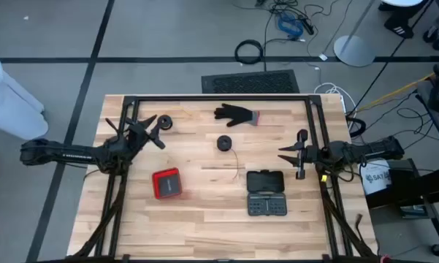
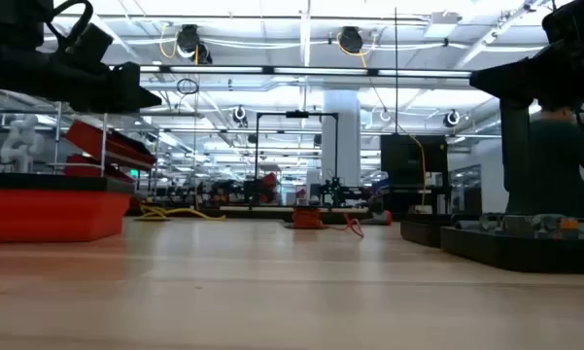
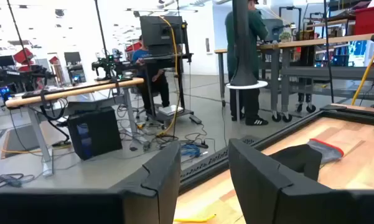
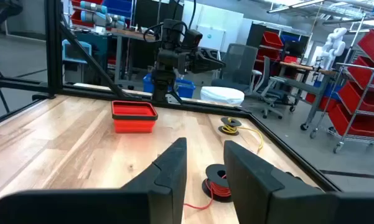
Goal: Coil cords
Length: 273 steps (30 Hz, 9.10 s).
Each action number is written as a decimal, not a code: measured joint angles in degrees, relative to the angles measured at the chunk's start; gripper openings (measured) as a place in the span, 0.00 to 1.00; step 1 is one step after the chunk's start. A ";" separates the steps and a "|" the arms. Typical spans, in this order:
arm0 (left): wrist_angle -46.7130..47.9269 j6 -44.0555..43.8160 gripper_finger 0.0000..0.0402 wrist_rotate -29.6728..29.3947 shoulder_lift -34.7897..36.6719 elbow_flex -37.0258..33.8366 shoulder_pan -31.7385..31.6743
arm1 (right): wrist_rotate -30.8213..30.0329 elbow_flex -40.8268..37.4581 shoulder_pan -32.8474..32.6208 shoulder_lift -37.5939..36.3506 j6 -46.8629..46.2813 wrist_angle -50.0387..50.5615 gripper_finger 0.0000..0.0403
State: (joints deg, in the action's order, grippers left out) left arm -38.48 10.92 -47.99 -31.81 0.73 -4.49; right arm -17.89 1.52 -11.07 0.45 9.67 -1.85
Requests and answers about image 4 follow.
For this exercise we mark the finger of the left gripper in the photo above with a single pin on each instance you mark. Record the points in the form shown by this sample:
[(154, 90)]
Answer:
[(210, 66), (212, 54)]

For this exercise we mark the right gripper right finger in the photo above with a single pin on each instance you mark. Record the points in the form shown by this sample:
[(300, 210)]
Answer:
[(267, 199)]

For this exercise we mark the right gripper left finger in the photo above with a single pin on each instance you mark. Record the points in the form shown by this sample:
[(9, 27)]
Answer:
[(127, 205)]

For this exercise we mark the black plastic spool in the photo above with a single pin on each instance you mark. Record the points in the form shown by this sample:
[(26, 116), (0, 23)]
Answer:
[(216, 172)]

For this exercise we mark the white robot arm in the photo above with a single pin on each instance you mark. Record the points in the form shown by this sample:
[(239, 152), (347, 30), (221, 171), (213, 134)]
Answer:
[(334, 43)]

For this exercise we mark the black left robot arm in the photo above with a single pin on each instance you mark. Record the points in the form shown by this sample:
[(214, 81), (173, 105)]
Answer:
[(163, 84)]

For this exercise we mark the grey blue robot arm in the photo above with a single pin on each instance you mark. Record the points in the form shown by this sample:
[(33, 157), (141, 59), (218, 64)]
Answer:
[(96, 17)]

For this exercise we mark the white board panel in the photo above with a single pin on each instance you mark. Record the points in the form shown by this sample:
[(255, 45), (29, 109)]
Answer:
[(211, 39)]

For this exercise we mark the grey mesh office chair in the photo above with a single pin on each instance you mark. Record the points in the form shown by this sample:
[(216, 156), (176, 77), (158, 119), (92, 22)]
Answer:
[(239, 60)]

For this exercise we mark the white trash bin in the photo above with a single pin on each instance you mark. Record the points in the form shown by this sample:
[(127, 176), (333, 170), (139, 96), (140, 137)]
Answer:
[(221, 95)]

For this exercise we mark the black shelving unit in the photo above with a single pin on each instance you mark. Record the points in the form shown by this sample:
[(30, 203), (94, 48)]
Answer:
[(255, 35)]

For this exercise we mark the wood top table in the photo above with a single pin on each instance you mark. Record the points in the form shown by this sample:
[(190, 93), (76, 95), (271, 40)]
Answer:
[(127, 33)]

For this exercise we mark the red collapsible container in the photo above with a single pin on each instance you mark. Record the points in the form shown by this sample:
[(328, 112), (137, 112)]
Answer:
[(133, 124)]

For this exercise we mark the wood top workbench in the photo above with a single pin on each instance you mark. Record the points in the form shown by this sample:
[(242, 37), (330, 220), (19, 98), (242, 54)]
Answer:
[(298, 66)]

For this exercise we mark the light blue cart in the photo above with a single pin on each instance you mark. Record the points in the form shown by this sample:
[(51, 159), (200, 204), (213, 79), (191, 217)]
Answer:
[(77, 43)]

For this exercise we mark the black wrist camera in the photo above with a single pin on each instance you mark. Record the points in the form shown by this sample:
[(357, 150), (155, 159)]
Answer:
[(192, 39)]

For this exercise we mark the grey metal mounting bracket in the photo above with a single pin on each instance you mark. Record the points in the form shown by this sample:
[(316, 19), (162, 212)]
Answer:
[(174, 99)]

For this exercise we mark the black aluminium table frame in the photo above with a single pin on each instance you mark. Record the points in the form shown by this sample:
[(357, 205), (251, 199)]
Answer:
[(54, 46)]

